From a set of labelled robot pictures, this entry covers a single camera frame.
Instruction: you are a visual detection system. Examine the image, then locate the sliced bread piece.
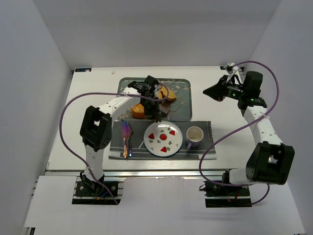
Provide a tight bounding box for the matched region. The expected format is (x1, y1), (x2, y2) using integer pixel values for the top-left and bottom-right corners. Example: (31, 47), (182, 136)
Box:
(158, 87), (177, 101)

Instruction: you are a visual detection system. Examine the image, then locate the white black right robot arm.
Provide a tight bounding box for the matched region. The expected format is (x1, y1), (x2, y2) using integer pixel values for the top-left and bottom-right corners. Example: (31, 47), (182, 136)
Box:
(203, 71), (295, 187)

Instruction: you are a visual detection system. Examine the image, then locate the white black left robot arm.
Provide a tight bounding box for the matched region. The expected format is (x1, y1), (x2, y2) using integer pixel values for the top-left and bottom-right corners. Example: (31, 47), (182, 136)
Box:
(80, 75), (164, 195)

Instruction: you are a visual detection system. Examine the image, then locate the peeled orange mandarin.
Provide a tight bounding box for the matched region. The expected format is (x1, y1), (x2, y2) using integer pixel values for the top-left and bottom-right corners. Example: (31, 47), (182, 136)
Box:
(131, 103), (146, 119)

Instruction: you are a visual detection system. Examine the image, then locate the floral teal serving tray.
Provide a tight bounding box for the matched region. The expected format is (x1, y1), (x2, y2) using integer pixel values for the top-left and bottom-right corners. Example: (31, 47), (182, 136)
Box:
(117, 77), (192, 121)

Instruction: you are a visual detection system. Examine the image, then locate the strawberry pattern white plate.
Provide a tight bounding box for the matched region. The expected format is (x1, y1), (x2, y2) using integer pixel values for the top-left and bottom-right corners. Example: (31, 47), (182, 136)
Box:
(143, 121), (183, 158)

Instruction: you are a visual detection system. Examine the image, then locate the iridescent knife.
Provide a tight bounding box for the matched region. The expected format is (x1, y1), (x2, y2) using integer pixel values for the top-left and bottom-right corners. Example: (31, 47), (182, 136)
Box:
(126, 122), (133, 157)

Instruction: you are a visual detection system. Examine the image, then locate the lavender mug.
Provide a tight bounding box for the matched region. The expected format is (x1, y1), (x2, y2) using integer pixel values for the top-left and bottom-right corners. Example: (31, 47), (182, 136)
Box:
(186, 126), (204, 151)

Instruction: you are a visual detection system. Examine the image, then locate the iridescent fork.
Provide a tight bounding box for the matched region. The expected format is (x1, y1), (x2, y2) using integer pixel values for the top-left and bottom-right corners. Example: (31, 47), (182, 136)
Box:
(121, 120), (129, 159)

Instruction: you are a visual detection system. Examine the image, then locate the grey placemat cloth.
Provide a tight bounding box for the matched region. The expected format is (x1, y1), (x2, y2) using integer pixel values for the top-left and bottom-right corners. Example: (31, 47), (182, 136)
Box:
(108, 119), (218, 161)

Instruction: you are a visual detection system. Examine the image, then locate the blue label left corner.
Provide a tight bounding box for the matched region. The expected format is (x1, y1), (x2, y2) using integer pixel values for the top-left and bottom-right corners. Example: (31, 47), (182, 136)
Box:
(75, 68), (91, 72)

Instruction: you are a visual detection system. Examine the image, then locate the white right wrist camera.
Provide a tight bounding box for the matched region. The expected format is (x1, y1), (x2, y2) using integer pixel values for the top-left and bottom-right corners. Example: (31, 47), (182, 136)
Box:
(224, 63), (239, 75)

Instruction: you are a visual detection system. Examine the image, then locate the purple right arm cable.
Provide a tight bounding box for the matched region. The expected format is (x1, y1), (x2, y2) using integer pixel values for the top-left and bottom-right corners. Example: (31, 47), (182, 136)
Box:
(199, 60), (280, 206)

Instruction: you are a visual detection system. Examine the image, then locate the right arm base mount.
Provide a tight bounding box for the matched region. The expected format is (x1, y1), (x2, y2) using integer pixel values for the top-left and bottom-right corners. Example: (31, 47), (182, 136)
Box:
(199, 181), (252, 208)

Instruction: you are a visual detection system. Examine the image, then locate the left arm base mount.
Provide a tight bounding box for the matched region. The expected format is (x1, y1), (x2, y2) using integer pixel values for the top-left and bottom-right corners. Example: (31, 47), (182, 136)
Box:
(72, 172), (122, 206)

